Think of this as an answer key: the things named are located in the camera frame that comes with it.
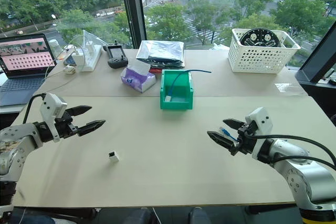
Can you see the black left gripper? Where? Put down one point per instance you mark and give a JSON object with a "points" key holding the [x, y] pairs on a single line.
{"points": [[65, 128]]}

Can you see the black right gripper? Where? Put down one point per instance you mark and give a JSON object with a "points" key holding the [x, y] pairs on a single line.
{"points": [[245, 144]]}

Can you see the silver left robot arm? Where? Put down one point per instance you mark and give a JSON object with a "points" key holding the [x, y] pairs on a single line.
{"points": [[15, 140]]}

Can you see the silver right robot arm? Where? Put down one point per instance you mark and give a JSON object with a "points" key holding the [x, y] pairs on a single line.
{"points": [[307, 171]]}

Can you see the small white cube connector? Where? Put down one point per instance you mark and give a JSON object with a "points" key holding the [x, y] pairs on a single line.
{"points": [[114, 156]]}

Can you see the small white round gadget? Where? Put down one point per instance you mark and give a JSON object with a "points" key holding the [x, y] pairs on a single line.
{"points": [[69, 69]]}

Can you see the white power strip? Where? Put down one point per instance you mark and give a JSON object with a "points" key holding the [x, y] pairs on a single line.
{"points": [[90, 60]]}

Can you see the purple tissue pack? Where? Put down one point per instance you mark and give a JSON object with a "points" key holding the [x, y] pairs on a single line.
{"points": [[139, 78]]}

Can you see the black handheld remote controller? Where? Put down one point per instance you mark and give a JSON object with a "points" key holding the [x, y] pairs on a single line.
{"points": [[116, 56]]}

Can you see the green plastic bin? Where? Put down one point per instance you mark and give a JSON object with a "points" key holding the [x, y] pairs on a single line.
{"points": [[164, 90]]}

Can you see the clear plastic bottle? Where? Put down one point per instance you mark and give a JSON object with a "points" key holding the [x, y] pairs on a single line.
{"points": [[55, 48]]}

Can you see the white perforated plastic basket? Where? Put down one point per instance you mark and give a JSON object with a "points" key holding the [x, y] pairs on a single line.
{"points": [[257, 60]]}

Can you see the open laptop computer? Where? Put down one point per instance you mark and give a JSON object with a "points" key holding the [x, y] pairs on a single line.
{"points": [[23, 72]]}

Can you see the small red flat item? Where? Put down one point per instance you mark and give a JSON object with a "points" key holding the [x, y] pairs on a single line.
{"points": [[155, 70]]}

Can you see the black round circuit disc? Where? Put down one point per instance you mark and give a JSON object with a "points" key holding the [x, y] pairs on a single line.
{"points": [[258, 39]]}

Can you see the silver foil bag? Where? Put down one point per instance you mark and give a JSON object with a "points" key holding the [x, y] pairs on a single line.
{"points": [[160, 51]]}

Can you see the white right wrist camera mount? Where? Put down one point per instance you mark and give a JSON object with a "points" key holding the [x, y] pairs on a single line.
{"points": [[260, 121]]}

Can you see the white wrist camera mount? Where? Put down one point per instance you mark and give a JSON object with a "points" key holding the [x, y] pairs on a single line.
{"points": [[260, 121], [51, 106]]}

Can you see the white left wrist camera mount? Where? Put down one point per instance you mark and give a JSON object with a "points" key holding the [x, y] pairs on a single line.
{"points": [[51, 106]]}

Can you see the dark slanted frame beam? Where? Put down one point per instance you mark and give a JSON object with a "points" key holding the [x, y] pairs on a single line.
{"points": [[320, 58]]}

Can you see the black window frame post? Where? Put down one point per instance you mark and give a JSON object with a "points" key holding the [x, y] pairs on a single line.
{"points": [[134, 9]]}

